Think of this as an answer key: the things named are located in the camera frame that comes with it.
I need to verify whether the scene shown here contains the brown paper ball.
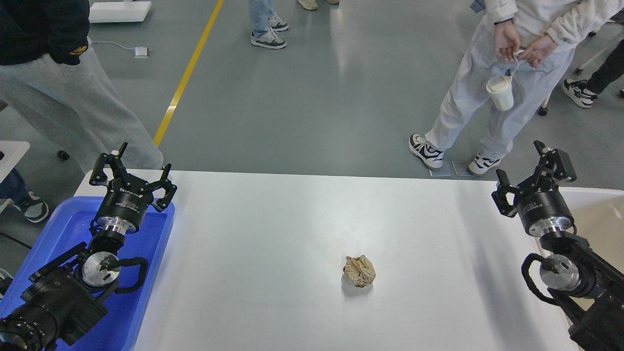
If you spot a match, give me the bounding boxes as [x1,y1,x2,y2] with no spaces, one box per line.
[342,254,377,289]

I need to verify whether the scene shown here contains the right metal floor plate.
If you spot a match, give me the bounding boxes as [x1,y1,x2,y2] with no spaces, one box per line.
[451,161,477,177]

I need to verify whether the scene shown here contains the left metal floor plate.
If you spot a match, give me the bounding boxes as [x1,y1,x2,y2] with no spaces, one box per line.
[429,161,451,177]

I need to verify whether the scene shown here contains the seated person blue jeans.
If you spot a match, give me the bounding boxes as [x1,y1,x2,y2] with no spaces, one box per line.
[0,168,50,223]

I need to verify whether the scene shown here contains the person in blue jeans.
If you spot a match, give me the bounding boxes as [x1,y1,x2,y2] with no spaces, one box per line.
[248,0,289,50]

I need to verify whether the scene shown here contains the person in white clothes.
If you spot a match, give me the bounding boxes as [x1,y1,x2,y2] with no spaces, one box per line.
[408,0,623,176]

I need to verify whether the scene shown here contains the white side table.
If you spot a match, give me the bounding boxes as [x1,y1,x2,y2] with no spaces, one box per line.
[0,140,31,214]

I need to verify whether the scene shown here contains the metal floor plate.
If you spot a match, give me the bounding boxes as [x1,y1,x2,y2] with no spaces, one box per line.
[451,161,477,177]
[429,161,451,177]

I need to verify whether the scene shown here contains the white board on floor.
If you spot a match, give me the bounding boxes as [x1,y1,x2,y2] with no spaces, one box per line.
[89,0,152,23]

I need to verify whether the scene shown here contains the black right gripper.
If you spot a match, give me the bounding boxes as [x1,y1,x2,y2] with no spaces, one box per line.
[491,140,577,237]

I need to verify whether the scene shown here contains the white cup with lid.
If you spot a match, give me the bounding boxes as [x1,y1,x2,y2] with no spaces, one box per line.
[486,74,514,111]

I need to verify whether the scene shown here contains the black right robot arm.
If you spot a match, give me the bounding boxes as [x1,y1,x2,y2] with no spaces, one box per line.
[492,140,624,351]

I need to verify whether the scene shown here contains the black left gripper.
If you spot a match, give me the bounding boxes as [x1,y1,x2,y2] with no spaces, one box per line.
[89,142,177,234]

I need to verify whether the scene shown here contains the white plastic bin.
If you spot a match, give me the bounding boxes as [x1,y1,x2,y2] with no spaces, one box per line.
[535,187,624,337]

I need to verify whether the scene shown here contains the white power adapter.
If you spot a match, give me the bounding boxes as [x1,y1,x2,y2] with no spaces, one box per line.
[134,46,149,59]

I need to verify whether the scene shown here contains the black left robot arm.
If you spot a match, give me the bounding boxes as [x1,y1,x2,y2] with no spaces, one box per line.
[1,142,177,351]

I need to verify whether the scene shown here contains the person in black trousers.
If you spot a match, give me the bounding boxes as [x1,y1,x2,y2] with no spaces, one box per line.
[562,40,624,108]

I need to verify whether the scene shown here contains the person in grey sweatpants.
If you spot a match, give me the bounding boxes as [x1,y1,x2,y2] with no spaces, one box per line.
[0,0,164,173]

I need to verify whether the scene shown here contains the blue plastic bin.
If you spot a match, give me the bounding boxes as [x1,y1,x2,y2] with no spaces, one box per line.
[0,196,175,351]

